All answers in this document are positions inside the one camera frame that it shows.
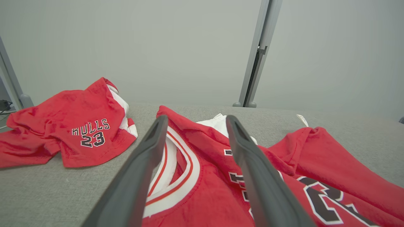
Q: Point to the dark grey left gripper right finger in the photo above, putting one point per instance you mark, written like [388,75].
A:
[262,183]

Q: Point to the grey partition frame post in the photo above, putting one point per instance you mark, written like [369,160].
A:
[262,31]
[12,85]

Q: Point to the red Bulls 23 shorts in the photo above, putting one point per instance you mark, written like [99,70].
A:
[47,126]

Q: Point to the red basketball jersey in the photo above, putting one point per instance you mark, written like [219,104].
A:
[214,195]

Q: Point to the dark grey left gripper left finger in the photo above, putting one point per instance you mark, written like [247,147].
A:
[135,176]

